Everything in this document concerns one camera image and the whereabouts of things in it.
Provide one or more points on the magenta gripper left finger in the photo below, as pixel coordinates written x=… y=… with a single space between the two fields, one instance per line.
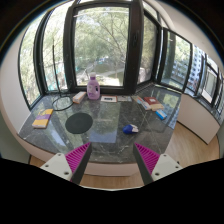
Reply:
x=70 y=166

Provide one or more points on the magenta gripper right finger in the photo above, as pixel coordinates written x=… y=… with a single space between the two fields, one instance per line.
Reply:
x=153 y=166

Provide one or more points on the round black mouse pad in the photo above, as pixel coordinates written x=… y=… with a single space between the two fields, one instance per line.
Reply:
x=79 y=123

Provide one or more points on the blue small box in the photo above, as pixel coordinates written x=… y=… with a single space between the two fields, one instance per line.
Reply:
x=161 y=114

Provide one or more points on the yellow and purple book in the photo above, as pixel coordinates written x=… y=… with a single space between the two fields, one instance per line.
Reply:
x=42 y=119

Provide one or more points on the red book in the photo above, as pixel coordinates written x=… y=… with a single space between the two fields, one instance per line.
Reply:
x=154 y=103

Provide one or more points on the light striped book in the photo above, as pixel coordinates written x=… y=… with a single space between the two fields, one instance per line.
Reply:
x=140 y=101

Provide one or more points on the small orange white box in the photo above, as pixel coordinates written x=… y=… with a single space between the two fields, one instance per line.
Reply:
x=79 y=97

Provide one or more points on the flat grey booklet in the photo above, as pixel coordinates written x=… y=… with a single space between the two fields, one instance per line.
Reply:
x=124 y=99

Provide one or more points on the white framed card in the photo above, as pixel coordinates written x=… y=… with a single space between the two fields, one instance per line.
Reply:
x=110 y=99

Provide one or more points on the purple lotion bottle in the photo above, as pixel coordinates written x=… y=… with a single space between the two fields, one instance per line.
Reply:
x=93 y=88

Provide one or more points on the black window frame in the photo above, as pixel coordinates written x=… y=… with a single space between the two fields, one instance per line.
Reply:
x=104 y=37

